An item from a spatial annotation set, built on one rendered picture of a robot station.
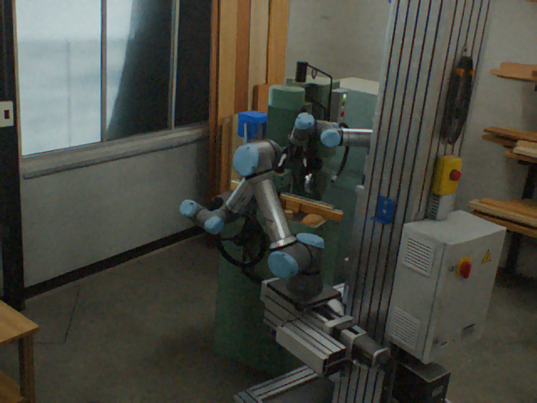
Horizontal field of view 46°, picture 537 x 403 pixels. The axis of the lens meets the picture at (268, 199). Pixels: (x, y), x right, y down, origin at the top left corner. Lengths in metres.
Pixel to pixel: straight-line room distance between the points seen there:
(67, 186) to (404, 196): 2.36
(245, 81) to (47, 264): 1.98
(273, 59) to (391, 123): 2.85
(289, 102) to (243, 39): 1.83
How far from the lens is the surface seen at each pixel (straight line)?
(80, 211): 4.21
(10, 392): 3.15
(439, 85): 2.24
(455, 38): 2.26
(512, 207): 4.77
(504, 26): 5.07
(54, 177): 4.01
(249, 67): 4.89
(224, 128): 4.59
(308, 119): 2.79
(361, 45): 5.53
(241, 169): 2.42
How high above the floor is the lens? 2.03
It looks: 20 degrees down
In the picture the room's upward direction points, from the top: 6 degrees clockwise
